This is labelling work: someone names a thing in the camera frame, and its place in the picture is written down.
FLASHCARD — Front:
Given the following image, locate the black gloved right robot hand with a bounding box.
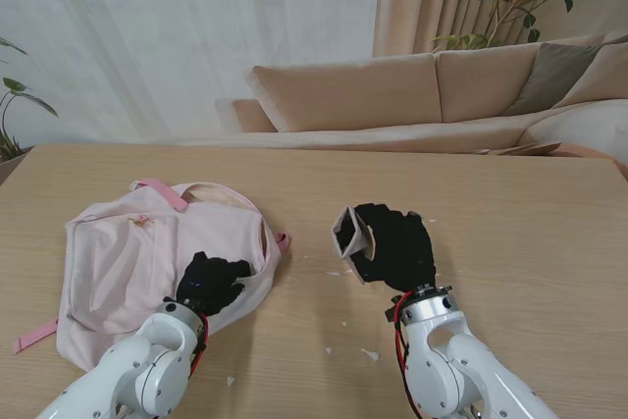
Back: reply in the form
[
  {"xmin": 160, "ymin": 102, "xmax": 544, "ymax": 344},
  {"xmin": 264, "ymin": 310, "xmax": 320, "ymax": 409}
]
[{"xmin": 350, "ymin": 202, "xmax": 439, "ymax": 295}]

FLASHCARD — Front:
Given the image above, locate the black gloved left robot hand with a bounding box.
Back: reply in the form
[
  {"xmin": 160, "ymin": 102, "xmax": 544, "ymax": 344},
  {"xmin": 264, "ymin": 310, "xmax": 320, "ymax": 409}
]
[{"xmin": 175, "ymin": 250, "xmax": 254, "ymax": 317}]

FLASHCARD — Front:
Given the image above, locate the beige pink glasses pouch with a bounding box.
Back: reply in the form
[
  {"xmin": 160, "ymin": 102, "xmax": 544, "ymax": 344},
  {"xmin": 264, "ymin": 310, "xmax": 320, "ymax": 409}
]
[{"xmin": 331, "ymin": 205, "xmax": 377, "ymax": 288}]

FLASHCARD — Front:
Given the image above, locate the pale pink backpack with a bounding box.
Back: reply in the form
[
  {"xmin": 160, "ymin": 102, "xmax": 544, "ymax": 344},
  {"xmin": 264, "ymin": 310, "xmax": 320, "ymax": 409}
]
[{"xmin": 12, "ymin": 177, "xmax": 293, "ymax": 374}]

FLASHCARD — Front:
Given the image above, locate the beige sofa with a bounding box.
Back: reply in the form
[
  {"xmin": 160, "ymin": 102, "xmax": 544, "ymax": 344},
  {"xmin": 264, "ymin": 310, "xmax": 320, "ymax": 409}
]
[{"xmin": 214, "ymin": 30, "xmax": 628, "ymax": 165}]

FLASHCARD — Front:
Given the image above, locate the flat wooden tray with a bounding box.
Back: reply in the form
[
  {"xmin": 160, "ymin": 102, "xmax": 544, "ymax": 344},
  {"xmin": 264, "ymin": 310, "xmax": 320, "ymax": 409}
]
[{"xmin": 473, "ymin": 140, "xmax": 563, "ymax": 158}]

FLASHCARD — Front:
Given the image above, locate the white sofa cushion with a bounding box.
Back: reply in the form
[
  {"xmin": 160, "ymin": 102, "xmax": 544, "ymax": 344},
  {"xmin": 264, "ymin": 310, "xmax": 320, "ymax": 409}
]
[{"xmin": 519, "ymin": 98, "xmax": 628, "ymax": 165}]

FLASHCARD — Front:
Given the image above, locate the grey brown sofa cushion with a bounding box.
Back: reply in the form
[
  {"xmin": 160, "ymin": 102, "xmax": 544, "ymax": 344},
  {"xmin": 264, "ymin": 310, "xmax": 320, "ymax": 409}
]
[{"xmin": 502, "ymin": 40, "xmax": 607, "ymax": 117}]

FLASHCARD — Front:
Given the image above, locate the beige pleated curtain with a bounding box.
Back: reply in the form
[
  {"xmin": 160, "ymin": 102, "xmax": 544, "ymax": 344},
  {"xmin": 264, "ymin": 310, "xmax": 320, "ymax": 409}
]
[{"xmin": 371, "ymin": 0, "xmax": 541, "ymax": 58}]

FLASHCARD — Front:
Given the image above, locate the white sheer curtain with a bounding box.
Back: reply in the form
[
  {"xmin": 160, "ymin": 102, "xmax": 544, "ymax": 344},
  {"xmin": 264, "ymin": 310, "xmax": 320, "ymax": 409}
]
[{"xmin": 0, "ymin": 0, "xmax": 384, "ymax": 145}]

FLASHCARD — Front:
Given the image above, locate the broad leaf green plant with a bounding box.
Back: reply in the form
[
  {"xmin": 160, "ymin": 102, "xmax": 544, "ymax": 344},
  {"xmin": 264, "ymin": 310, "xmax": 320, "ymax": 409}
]
[{"xmin": 0, "ymin": 35, "xmax": 60, "ymax": 163}]

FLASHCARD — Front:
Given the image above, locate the left arm red cable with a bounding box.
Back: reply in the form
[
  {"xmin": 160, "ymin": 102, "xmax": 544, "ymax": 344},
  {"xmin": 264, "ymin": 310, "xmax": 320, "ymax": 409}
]
[{"xmin": 188, "ymin": 313, "xmax": 211, "ymax": 381}]

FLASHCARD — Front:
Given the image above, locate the arm red cable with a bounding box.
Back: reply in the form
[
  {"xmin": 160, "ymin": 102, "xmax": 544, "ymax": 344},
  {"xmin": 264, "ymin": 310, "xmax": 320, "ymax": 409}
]
[
  {"xmin": 188, "ymin": 313, "xmax": 211, "ymax": 381},
  {"xmin": 393, "ymin": 290, "xmax": 426, "ymax": 419}
]

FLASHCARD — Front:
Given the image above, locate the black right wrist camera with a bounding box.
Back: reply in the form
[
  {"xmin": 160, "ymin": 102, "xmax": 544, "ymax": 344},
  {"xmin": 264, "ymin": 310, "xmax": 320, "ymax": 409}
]
[{"xmin": 385, "ymin": 295, "xmax": 404, "ymax": 325}]

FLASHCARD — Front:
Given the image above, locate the right arm red cable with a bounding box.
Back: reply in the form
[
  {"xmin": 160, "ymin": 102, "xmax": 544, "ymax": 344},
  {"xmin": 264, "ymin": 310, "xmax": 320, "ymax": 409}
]
[{"xmin": 393, "ymin": 290, "xmax": 426, "ymax": 419}]

